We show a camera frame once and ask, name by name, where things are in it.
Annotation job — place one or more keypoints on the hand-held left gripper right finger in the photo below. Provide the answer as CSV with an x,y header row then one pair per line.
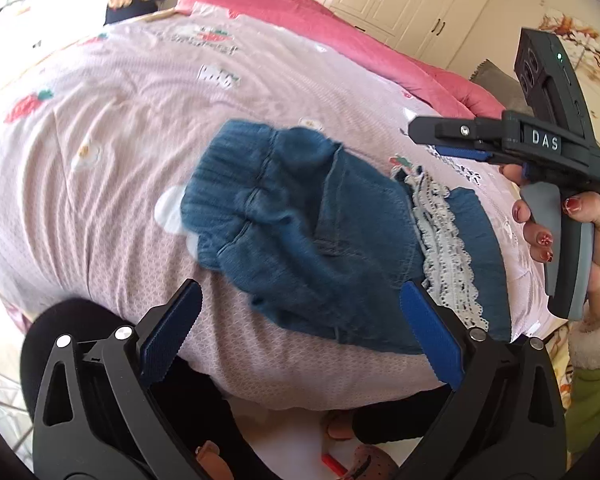
x,y
432,335

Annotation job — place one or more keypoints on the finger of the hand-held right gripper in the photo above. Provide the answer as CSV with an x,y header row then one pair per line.
x,y
450,130
465,153

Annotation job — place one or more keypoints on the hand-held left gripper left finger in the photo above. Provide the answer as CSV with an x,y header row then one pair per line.
x,y
172,332

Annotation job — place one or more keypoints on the blue denim pants lace trim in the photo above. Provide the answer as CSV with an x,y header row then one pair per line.
x,y
305,220

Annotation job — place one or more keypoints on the person's right forearm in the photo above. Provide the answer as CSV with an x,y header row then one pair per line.
x,y
595,385

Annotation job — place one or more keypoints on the person's right leg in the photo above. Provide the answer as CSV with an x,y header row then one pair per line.
x,y
395,420

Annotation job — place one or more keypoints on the person's leg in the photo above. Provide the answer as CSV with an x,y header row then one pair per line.
x,y
55,320
395,420

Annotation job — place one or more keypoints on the person's left leg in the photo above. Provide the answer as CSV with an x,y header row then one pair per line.
x,y
55,320

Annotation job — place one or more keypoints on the person's foot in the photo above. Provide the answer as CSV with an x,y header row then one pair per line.
x,y
337,427

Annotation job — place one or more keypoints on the pink dotted slipper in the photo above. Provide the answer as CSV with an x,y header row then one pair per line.
x,y
375,462

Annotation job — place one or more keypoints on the pink quilt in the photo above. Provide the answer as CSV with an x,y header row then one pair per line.
x,y
330,35

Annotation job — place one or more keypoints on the small red item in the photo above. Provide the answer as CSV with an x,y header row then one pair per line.
x,y
334,464

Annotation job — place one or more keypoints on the pink strawberry print bedsheet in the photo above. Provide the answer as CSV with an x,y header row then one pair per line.
x,y
105,170

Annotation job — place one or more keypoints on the dark blue cloth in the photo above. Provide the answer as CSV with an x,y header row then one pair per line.
x,y
130,14

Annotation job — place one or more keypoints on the floral wall painting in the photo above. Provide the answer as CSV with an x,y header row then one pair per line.
x,y
585,30

